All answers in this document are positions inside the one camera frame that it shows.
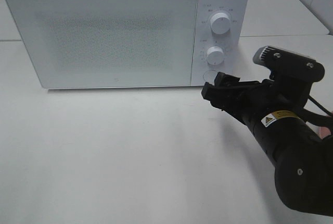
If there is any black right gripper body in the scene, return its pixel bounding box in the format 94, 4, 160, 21
221, 78, 310, 127

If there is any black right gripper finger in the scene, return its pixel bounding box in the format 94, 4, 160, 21
201, 82, 228, 109
214, 72, 240, 86

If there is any round door release button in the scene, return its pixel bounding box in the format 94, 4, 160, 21
203, 70, 217, 84

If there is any white microwave door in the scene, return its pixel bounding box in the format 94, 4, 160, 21
6, 0, 197, 89

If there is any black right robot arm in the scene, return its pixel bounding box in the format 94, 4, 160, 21
202, 72, 332, 216

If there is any white lower microwave knob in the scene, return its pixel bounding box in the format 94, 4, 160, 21
207, 46, 225, 66

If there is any white microwave knob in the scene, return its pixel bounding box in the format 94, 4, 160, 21
210, 12, 230, 35
207, 46, 225, 66

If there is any white upper microwave knob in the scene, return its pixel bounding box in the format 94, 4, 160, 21
210, 12, 230, 35

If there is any white microwave oven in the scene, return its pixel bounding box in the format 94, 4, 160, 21
1, 0, 252, 90

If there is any black camera cable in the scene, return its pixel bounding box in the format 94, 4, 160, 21
306, 95, 333, 118

